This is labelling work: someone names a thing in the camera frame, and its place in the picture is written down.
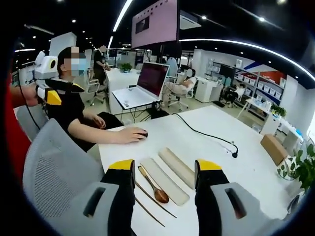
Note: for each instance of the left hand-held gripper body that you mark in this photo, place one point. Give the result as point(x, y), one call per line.
point(43, 67)

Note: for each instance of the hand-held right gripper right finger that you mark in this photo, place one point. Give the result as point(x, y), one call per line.
point(211, 196)

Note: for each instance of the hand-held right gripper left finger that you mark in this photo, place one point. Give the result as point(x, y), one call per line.
point(118, 196)

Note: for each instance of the dark wooden chopstick utensil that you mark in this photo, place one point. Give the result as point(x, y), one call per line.
point(150, 213)
point(157, 204)

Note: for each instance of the wooden spoon utensil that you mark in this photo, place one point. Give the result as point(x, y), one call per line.
point(161, 195)

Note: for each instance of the beige cutlery case lid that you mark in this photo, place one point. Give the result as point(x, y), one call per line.
point(177, 166)

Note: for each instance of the beige cutlery case base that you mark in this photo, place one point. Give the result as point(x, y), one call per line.
point(163, 180)

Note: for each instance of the person's left hand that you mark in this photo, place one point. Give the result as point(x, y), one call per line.
point(29, 97)

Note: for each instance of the white office chair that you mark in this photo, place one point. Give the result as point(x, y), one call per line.
point(94, 87)
point(189, 92)

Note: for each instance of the small green desk plant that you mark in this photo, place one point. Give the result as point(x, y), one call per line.
point(126, 67)

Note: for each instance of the black computer mouse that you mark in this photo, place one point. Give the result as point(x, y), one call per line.
point(142, 135)

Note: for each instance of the grey mesh office chair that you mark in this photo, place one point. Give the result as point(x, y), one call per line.
point(56, 172)

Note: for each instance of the white laptop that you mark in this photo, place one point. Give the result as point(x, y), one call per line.
point(147, 83)

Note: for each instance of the brown cardboard box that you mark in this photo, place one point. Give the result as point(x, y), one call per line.
point(273, 148)

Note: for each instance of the green leafy potted plant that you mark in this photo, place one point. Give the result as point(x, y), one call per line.
point(304, 169)

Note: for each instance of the large hanging display screen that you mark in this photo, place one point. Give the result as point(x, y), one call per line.
point(155, 23)

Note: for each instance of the small green potted plant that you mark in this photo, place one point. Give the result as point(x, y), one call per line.
point(279, 110)

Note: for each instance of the metal shelf with storage boxes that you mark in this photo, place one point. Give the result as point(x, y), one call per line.
point(261, 86)

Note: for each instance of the black monitor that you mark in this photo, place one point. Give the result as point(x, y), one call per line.
point(227, 71)

